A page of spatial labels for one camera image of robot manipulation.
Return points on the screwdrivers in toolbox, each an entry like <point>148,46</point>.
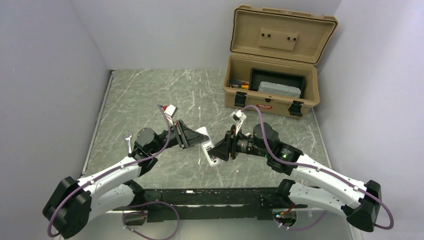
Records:
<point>235,83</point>

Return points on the silver wrench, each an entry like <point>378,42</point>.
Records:
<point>128,140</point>

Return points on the black toolbox tray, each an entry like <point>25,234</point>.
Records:
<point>260,75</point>

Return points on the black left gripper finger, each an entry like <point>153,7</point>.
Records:
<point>188,132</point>
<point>195,138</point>

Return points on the white remote control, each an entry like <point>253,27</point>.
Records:
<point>207,145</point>

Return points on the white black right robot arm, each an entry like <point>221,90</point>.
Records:
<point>358,201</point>

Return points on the tan plastic toolbox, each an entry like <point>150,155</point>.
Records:
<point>279,40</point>

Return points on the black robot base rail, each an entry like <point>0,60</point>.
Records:
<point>212,203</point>

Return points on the grey plastic case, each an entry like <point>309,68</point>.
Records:
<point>279,89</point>

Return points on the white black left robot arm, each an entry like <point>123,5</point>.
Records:
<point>76,202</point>

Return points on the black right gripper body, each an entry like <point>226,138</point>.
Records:
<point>245,144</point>

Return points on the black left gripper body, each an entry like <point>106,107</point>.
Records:
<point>173,140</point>

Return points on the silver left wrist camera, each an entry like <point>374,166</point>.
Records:
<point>170,111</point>

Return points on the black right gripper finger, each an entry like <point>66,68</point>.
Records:
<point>221,153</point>
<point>225,143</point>

